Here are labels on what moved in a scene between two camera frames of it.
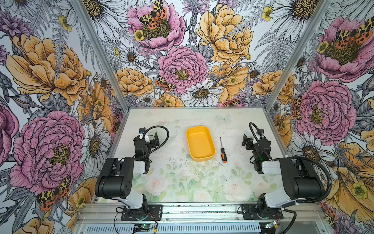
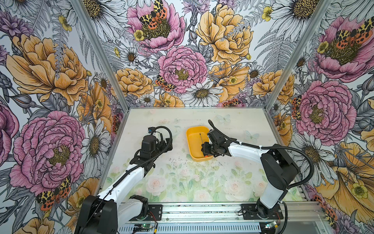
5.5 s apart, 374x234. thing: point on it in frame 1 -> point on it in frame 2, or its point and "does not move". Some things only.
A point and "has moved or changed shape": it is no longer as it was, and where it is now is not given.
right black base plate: x=250 y=212 does not move
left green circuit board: x=143 y=227 does not move
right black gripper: x=250 y=142 -> x=205 y=150
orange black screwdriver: x=223 y=155 has moved or changed shape
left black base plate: x=154 y=212 does not move
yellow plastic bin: x=200 y=144 does not move
